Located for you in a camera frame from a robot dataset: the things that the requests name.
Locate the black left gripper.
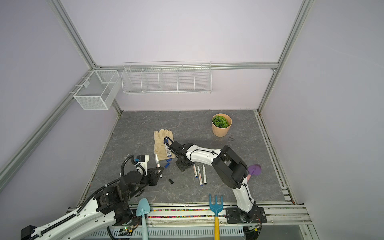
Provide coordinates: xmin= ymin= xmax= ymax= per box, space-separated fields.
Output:
xmin=126 ymin=166 xmax=164 ymax=201

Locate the white whiteboard marker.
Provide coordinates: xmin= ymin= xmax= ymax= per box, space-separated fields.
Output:
xmin=197 ymin=166 xmax=203 ymax=186
xmin=164 ymin=139 xmax=172 ymax=158
xmin=203 ymin=165 xmax=207 ymax=185
xmin=155 ymin=153 xmax=163 ymax=179

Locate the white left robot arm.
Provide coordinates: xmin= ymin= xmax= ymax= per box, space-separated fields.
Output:
xmin=21 ymin=167 xmax=164 ymax=240

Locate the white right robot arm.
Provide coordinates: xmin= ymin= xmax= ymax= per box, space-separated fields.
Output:
xmin=164 ymin=138 xmax=267 ymax=224

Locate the cream work glove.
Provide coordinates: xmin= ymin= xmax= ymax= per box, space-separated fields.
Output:
xmin=154 ymin=129 xmax=176 ymax=161

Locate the teal garden trowel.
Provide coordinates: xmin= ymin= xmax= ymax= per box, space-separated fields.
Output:
xmin=136 ymin=198 xmax=151 ymax=240

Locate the terracotta pot with green plant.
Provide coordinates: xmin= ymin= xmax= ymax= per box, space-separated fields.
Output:
xmin=212 ymin=114 xmax=232 ymax=137

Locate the purple pink small shovel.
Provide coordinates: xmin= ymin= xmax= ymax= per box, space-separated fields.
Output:
xmin=247 ymin=165 xmax=262 ymax=182

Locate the small white mesh basket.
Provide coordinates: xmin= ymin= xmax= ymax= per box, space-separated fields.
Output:
xmin=74 ymin=70 xmax=122 ymax=111

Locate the teal fork yellow handle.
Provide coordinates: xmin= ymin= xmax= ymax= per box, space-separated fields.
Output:
xmin=209 ymin=194 xmax=224 ymax=240

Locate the aluminium front rail base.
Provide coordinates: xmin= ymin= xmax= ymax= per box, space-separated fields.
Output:
xmin=71 ymin=202 xmax=314 ymax=240

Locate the long white wire basket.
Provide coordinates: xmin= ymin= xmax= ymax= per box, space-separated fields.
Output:
xmin=122 ymin=61 xmax=213 ymax=94

